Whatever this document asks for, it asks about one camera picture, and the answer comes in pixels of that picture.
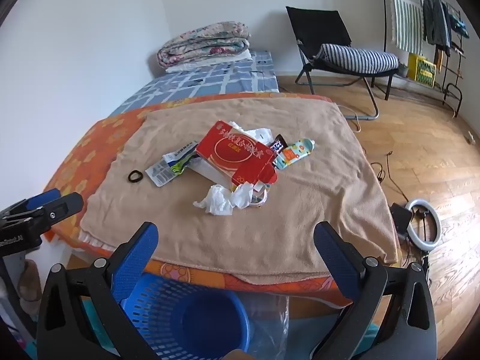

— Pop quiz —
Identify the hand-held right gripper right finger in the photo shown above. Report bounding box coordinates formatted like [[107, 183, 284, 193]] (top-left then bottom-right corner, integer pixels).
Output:
[[311, 221, 437, 360]]

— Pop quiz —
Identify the black cable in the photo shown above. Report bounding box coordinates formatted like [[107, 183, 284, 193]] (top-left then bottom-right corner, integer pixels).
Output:
[[369, 152, 411, 204]]

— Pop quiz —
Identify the folded white sheet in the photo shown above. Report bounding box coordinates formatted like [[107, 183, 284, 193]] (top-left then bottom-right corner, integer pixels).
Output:
[[165, 50, 253, 74]]

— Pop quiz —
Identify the teal garment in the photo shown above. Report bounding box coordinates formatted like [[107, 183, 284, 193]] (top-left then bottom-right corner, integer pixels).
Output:
[[448, 11, 469, 39]]

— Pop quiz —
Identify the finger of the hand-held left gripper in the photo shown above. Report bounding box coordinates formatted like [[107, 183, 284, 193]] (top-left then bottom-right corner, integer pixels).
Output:
[[0, 189, 64, 220], [0, 192, 84, 233]]

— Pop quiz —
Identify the white cable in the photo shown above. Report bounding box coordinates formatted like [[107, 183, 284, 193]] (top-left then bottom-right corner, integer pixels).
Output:
[[339, 104, 362, 133]]

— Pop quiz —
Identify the black device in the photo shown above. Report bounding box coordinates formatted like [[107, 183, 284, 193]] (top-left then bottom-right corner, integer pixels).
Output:
[[390, 202, 413, 239]]

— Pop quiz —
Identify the green white torn wrapper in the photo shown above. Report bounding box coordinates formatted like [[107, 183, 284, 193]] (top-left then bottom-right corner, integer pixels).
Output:
[[163, 140, 199, 176]]

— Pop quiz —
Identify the teal mat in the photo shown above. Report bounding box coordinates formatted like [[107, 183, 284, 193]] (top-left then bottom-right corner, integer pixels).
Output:
[[79, 295, 380, 360]]

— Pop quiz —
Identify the black clothes rack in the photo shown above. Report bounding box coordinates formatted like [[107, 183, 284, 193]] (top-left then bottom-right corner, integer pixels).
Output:
[[377, 0, 469, 117]]

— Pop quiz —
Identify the dark jacket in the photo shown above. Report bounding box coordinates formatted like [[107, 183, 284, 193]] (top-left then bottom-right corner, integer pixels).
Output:
[[422, 0, 452, 57]]

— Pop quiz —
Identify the striped cushion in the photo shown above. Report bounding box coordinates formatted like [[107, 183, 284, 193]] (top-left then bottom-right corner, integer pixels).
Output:
[[314, 43, 400, 75]]

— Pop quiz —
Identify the white plastic packet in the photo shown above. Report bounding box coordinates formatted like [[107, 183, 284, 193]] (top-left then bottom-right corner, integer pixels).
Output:
[[249, 127, 274, 146]]

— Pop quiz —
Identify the blue plastic basket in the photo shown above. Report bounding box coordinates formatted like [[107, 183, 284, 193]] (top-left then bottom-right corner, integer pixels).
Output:
[[119, 272, 253, 360]]

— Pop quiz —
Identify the colourful teal orange tube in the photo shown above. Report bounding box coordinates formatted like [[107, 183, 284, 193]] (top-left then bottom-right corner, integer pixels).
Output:
[[273, 139, 315, 169]]

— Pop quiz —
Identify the clear plastic bag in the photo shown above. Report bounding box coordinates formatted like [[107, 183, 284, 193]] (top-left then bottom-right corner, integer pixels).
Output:
[[240, 294, 292, 360]]

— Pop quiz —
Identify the blue checked bed sheet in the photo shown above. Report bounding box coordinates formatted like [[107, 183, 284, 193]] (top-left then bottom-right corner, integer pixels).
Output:
[[107, 49, 280, 119]]

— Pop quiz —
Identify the black folding chair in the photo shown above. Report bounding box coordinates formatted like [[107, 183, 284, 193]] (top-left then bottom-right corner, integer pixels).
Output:
[[286, 6, 399, 121]]

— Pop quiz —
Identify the white ring light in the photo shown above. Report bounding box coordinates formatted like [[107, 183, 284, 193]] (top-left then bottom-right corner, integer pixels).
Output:
[[407, 199, 440, 271]]

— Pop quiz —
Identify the white wristband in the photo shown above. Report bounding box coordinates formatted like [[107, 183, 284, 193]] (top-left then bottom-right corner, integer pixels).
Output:
[[247, 185, 268, 209]]

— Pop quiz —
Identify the orange floral blanket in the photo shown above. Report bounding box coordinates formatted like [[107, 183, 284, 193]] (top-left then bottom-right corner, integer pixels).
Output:
[[43, 92, 361, 308]]

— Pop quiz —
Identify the red cardboard box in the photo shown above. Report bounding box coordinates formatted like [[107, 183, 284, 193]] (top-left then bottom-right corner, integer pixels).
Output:
[[196, 120, 279, 188]]

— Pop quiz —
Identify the tan blanket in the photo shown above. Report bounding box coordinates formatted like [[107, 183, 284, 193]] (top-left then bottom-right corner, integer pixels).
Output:
[[79, 97, 399, 275]]

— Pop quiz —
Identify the yellow crate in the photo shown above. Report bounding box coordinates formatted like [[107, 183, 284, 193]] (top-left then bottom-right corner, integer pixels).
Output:
[[407, 52, 437, 88]]

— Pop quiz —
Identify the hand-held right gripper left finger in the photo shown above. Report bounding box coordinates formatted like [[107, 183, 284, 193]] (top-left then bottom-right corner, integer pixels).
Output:
[[35, 222, 159, 360]]

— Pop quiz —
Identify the green striped towel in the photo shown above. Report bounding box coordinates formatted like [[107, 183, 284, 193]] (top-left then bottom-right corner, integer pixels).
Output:
[[388, 0, 424, 54]]

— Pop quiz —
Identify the folded floral quilt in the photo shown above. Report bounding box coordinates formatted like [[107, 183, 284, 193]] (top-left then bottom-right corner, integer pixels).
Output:
[[157, 20, 251, 69]]

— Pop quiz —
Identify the crumpled white tissue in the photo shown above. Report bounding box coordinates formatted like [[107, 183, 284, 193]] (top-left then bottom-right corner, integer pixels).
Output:
[[193, 184, 256, 217]]

